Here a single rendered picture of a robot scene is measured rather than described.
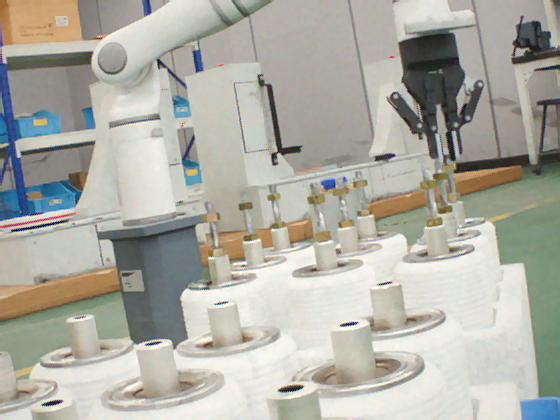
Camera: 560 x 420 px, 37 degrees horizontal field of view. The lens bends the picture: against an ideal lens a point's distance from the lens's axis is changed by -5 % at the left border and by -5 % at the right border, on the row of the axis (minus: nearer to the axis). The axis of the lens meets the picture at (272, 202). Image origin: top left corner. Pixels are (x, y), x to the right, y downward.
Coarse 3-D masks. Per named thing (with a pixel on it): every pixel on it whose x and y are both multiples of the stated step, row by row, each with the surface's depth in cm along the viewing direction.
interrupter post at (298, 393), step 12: (288, 384) 37; (300, 384) 36; (312, 384) 36; (276, 396) 35; (288, 396) 35; (300, 396) 35; (312, 396) 35; (276, 408) 35; (288, 408) 35; (300, 408) 35; (312, 408) 35
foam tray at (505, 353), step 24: (504, 288) 100; (504, 312) 88; (528, 312) 110; (480, 336) 80; (504, 336) 79; (528, 336) 101; (312, 360) 85; (480, 360) 80; (504, 360) 80; (528, 360) 90; (480, 384) 80; (528, 384) 83
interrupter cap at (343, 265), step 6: (342, 264) 93; (348, 264) 91; (354, 264) 90; (360, 264) 90; (294, 270) 93; (300, 270) 93; (306, 270) 92; (312, 270) 93; (324, 270) 89; (330, 270) 88; (336, 270) 88; (342, 270) 88; (348, 270) 88; (294, 276) 90; (300, 276) 89; (306, 276) 89; (312, 276) 88
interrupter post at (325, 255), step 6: (330, 240) 92; (318, 246) 91; (324, 246) 90; (330, 246) 91; (318, 252) 91; (324, 252) 91; (330, 252) 91; (318, 258) 91; (324, 258) 91; (330, 258) 91; (336, 258) 91; (318, 264) 91; (324, 264) 91; (330, 264) 91; (336, 264) 91; (318, 270) 91
